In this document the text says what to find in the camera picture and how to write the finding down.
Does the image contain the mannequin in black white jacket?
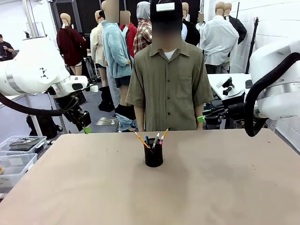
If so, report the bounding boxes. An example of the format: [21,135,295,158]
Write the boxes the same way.
[224,2,248,45]

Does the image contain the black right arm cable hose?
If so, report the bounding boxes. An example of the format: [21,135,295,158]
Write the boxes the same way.
[244,52,300,138]

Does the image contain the person's left forearm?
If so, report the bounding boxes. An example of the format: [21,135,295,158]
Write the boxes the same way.
[195,104,204,130]

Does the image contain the black backpack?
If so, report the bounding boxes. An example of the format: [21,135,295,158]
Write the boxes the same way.
[26,114,63,139]

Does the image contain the black tripod stand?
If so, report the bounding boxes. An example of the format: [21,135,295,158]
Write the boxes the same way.
[245,16,261,75]

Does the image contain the black boots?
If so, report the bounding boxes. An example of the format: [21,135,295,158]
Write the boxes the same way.
[97,86,116,113]

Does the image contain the mannequin in red jacket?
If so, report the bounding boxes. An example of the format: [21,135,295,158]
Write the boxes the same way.
[119,10,138,58]

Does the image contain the person in olive shirt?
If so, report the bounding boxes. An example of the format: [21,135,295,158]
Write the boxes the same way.
[126,14,214,132]

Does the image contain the mannequin in black coat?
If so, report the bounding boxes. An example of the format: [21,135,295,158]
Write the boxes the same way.
[181,2,201,47]

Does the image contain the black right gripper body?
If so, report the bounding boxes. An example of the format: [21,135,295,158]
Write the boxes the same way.
[204,108,229,129]

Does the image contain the black cap with white patch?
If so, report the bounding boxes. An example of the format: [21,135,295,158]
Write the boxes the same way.
[150,0,183,23]

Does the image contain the mannequin in plaid hooded shirt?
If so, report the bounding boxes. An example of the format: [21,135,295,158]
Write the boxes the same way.
[133,1,153,55]

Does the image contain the person's right forearm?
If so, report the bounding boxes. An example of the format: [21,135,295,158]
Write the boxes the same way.
[135,104,146,132]

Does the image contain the clear plastic bin with tools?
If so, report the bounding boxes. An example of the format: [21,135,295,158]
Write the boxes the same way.
[0,135,48,155]

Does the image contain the yellow pencil with red eraser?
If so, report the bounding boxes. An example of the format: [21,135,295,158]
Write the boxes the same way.
[133,131,150,149]

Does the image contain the white background table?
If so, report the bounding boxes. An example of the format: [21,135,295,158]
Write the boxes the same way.
[207,73,253,102]

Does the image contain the mannequin in cream jacket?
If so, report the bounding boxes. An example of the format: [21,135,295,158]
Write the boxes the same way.
[90,10,109,88]

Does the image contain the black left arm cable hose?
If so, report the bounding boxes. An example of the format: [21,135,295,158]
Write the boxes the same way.
[0,92,81,117]

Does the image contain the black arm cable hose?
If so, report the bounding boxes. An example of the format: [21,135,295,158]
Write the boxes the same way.
[244,52,300,138]
[0,92,81,117]

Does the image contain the mannequin in white shirt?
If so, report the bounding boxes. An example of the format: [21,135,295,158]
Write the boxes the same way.
[201,1,240,74]

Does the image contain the black device on white base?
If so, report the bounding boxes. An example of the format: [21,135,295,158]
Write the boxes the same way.
[222,77,242,98]

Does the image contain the man in black t-shirt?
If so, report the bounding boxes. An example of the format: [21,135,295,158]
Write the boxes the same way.
[0,34,15,62]

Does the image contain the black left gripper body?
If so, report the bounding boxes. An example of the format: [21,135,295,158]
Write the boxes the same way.
[64,107,92,129]

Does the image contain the mannequin in light blue fleece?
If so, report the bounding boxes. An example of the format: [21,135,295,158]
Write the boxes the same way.
[101,0,135,132]

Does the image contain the black mesh pen holder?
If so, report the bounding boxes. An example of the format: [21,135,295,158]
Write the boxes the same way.
[143,137,164,168]

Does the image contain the mannequin in maroon sweater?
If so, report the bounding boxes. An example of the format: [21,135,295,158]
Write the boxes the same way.
[56,13,88,76]

